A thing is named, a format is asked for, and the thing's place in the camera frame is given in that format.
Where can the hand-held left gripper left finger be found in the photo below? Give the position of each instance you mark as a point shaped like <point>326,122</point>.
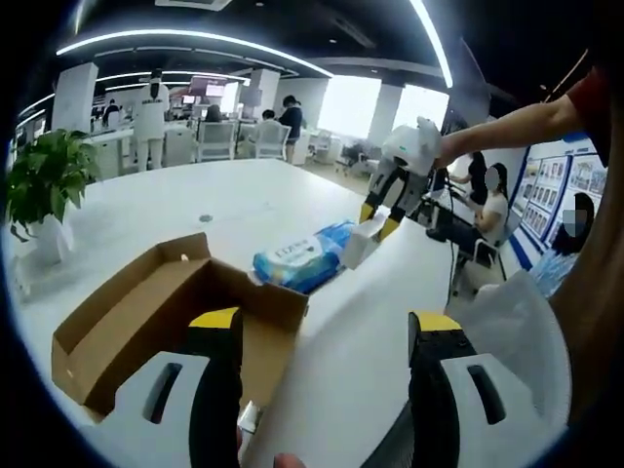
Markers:
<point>214,390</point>

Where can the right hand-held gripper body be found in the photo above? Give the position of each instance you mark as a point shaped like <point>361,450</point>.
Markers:
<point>412,146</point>

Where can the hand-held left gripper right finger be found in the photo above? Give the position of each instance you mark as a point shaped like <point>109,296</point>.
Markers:
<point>434,390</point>

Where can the white soft pack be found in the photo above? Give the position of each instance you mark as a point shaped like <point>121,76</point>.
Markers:
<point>361,244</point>

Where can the blue soft wipes pack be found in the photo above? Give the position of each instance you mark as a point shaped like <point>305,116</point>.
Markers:
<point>297,258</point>

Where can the brown cardboard shoe box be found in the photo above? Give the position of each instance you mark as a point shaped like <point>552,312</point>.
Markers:
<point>146,302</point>

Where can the person's left hand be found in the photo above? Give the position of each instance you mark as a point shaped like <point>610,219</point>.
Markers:
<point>288,462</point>

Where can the small white packet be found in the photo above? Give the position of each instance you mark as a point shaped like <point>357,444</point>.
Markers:
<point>251,417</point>

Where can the long ceiling light strip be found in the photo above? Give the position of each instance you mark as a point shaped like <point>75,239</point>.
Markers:
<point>146,34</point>
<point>436,44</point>

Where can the grey mesh office chair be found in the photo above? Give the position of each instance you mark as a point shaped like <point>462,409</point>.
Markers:
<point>517,312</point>

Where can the white office chair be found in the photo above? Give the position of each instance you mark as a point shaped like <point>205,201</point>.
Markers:
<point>270,141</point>
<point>217,141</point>

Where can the person's own body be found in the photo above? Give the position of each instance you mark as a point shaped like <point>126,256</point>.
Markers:
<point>580,341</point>

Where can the white table socket panel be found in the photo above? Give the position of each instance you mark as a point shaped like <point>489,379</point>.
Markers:
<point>206,218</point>

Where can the large display screen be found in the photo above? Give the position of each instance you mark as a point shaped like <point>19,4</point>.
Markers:
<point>209,88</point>

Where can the ceiling air vent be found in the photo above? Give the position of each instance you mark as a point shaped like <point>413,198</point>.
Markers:
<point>192,3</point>

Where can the green potted plant white pot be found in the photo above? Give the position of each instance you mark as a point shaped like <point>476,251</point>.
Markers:
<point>44,170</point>

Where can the blue wall display board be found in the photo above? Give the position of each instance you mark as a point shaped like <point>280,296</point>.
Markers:
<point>541,185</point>

